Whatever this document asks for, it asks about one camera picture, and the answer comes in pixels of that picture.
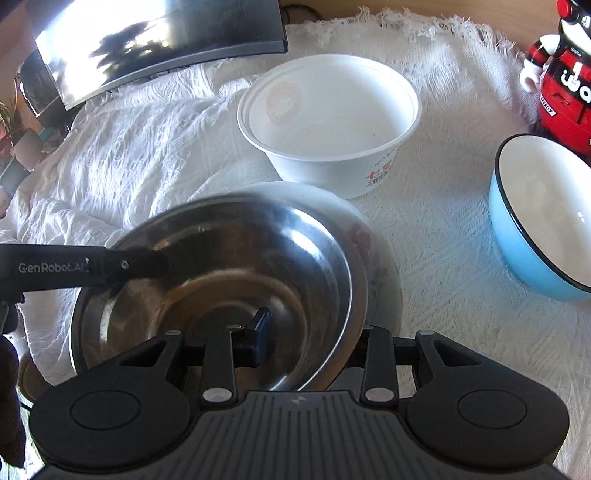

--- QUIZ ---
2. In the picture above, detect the red snack packet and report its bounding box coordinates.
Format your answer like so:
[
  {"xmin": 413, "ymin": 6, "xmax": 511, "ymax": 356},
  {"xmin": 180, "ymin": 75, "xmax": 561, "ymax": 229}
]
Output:
[{"xmin": 519, "ymin": 0, "xmax": 591, "ymax": 155}]

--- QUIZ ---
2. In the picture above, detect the green plant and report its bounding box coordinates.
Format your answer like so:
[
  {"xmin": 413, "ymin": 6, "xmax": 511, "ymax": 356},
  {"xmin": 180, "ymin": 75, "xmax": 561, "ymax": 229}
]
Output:
[{"xmin": 0, "ymin": 98, "xmax": 29, "ymax": 141}]

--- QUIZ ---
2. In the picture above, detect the blue plate with yellow rim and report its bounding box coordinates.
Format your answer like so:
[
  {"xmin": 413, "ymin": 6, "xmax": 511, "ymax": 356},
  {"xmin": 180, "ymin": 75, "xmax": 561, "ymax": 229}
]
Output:
[{"xmin": 240, "ymin": 181, "xmax": 403, "ymax": 337}]

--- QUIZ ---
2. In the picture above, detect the dark cloth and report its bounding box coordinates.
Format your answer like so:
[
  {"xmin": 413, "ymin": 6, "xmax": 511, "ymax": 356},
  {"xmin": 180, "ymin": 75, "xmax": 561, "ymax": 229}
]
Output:
[{"xmin": 0, "ymin": 300, "xmax": 26, "ymax": 468}]

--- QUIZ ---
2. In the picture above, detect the curved black monitor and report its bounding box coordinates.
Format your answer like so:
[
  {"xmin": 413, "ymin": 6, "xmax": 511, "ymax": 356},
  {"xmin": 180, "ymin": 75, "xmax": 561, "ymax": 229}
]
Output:
[{"xmin": 18, "ymin": 0, "xmax": 291, "ymax": 121}]

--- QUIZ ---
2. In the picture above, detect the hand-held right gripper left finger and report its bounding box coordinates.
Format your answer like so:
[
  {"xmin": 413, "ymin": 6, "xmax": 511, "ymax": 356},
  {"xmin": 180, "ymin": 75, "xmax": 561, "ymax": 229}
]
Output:
[{"xmin": 117, "ymin": 307, "xmax": 273, "ymax": 402}]

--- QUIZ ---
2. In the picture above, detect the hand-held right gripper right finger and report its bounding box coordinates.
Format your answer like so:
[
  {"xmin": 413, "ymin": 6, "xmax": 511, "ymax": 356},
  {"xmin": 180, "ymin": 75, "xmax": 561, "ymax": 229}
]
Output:
[{"xmin": 355, "ymin": 325, "xmax": 488, "ymax": 402}]

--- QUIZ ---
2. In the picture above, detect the white paper bowl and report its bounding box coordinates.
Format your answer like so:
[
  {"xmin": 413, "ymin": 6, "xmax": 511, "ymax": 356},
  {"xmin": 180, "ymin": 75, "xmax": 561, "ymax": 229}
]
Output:
[{"xmin": 237, "ymin": 54, "xmax": 422, "ymax": 200}]

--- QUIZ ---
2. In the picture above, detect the stainless steel bowl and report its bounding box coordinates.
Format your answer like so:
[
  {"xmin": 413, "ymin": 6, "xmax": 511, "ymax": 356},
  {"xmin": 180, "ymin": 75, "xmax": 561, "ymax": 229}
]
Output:
[{"xmin": 69, "ymin": 194, "xmax": 370, "ymax": 398}]

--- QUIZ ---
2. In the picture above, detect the white knitted cloth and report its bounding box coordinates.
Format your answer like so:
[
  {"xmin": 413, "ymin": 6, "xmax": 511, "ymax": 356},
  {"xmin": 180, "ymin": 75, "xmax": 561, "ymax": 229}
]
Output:
[{"xmin": 0, "ymin": 7, "xmax": 591, "ymax": 462}]

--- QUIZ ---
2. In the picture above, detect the blue enamel bowl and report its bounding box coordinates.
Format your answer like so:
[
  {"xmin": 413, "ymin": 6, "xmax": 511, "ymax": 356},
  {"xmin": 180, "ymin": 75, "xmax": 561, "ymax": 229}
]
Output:
[{"xmin": 488, "ymin": 134, "xmax": 591, "ymax": 303}]

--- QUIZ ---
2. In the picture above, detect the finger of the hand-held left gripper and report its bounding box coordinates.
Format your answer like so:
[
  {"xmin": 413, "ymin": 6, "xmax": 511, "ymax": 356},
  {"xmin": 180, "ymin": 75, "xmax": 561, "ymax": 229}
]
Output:
[{"xmin": 104, "ymin": 249, "xmax": 170, "ymax": 291}]

